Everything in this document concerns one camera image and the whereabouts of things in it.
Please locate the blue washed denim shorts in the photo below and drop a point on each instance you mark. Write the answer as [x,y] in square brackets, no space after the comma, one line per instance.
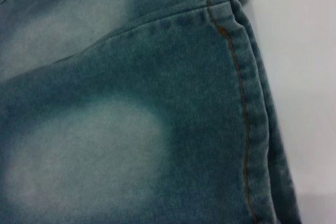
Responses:
[131,103]

